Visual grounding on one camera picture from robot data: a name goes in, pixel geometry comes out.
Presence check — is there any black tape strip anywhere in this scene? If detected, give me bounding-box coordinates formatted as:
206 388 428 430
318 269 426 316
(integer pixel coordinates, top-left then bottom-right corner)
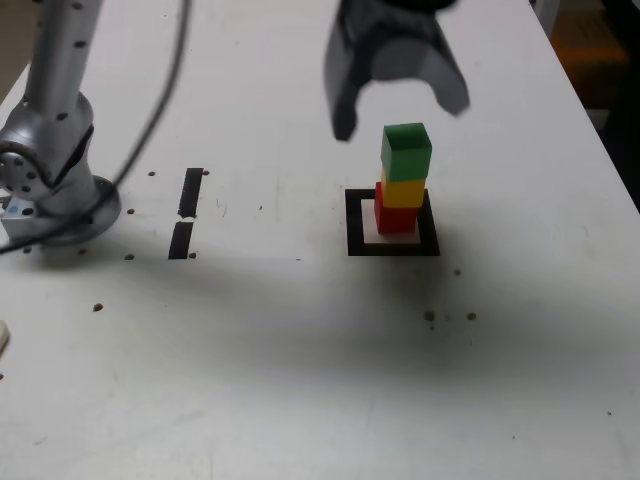
167 167 205 261

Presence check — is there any yellow cube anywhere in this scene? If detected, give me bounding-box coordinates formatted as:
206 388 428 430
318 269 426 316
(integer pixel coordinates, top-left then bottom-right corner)
380 167 426 209

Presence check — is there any red cube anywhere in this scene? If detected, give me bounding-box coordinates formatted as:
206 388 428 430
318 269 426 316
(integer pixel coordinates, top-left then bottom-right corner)
375 182 419 235

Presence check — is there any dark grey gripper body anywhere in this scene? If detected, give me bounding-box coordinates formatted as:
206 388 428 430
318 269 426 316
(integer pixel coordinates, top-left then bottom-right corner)
343 0 442 52

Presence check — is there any green cube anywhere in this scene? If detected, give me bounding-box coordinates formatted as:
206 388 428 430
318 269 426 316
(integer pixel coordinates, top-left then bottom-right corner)
380 122 433 182

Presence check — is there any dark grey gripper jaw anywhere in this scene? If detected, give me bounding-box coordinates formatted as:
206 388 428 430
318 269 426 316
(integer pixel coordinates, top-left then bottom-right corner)
323 9 374 143

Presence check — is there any black cable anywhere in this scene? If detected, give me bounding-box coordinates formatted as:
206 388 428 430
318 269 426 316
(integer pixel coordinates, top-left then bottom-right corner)
0 0 195 254

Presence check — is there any black tape square outline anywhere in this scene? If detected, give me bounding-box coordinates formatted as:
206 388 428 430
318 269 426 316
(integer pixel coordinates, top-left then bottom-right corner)
344 188 442 257

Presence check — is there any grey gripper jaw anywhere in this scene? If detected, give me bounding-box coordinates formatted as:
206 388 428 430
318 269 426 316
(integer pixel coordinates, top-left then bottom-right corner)
372 33 472 118

